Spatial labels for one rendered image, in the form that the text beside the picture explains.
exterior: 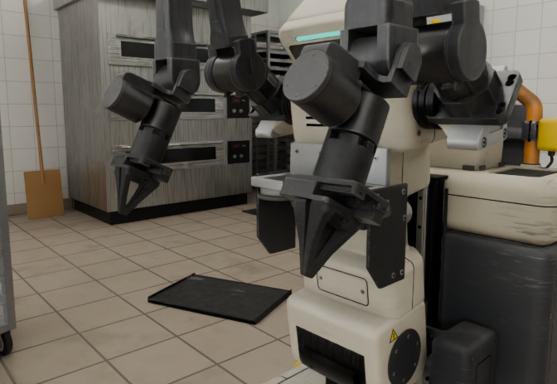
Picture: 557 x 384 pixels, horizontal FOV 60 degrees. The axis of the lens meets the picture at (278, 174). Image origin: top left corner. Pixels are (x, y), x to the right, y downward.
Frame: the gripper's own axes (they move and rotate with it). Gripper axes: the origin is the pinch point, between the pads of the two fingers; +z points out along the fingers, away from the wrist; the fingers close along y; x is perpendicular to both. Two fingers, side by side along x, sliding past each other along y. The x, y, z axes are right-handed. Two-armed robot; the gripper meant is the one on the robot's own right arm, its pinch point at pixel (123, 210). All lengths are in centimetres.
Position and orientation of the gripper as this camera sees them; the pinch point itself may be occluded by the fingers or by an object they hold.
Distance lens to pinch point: 86.2
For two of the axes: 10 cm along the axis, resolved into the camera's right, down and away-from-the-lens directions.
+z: -3.3, 9.3, -1.7
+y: 6.8, 1.0, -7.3
